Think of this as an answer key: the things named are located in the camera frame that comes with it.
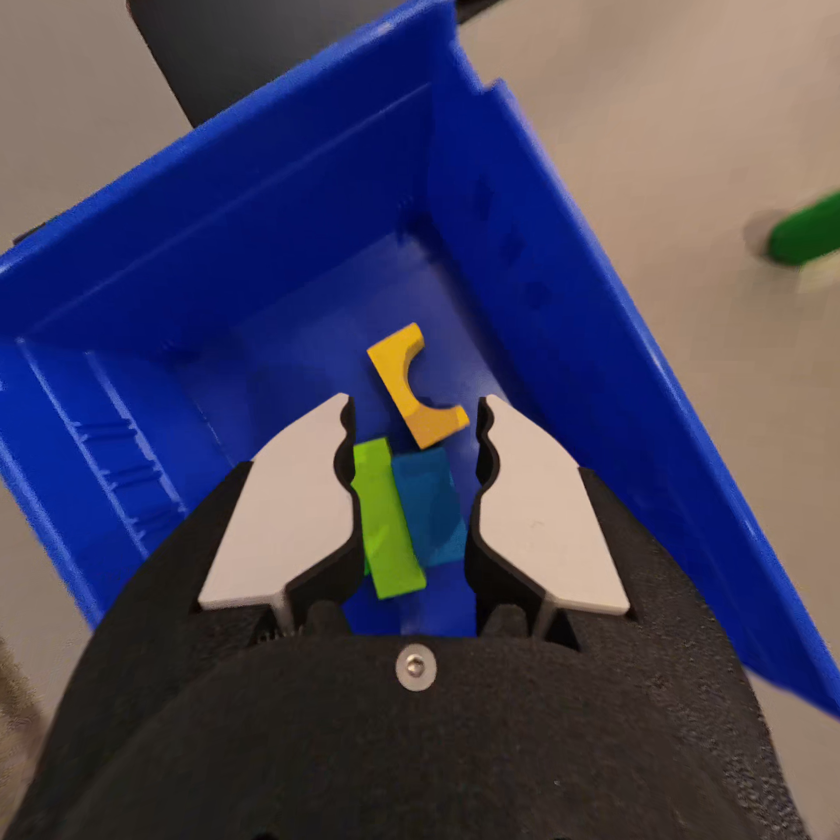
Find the blue plastic bin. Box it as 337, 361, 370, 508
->
0, 0, 840, 720

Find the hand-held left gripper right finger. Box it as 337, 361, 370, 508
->
465, 395, 632, 618

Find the green cylinder block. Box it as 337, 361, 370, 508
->
766, 191, 840, 270

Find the yellow arch block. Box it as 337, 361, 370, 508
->
367, 323, 471, 448

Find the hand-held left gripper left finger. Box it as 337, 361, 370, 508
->
197, 394, 366, 615

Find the blue arch block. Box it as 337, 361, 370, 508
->
392, 451, 471, 568

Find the lime green plank block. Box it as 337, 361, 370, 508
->
352, 439, 426, 601

